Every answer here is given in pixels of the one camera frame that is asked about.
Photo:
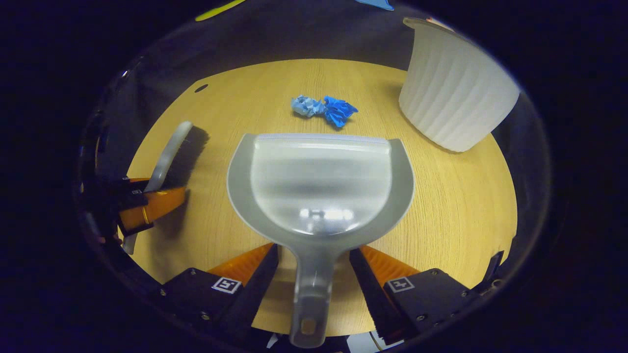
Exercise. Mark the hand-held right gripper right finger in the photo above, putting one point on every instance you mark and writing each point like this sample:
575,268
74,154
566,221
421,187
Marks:
370,294

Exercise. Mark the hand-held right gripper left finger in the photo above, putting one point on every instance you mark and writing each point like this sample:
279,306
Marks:
257,294

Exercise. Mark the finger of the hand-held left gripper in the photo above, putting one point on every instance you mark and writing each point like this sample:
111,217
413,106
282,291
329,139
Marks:
157,206
132,185

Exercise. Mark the small grey broom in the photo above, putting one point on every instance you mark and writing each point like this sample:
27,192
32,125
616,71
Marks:
169,152

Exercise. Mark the grey plastic dustpan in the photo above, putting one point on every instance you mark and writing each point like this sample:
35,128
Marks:
319,186

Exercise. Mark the light blue paper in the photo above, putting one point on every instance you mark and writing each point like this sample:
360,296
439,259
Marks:
305,105

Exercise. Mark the dark blue paper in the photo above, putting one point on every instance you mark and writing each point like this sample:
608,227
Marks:
338,112

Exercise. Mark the white ribbed garbage bin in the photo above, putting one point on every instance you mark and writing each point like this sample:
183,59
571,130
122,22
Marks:
456,93

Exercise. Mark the wooden desktop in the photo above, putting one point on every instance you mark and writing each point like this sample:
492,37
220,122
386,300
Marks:
466,206

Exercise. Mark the white paper sheet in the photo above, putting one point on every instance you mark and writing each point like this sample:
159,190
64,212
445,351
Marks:
365,343

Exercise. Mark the black backdrop cloth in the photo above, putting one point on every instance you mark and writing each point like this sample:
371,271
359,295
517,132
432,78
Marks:
294,34

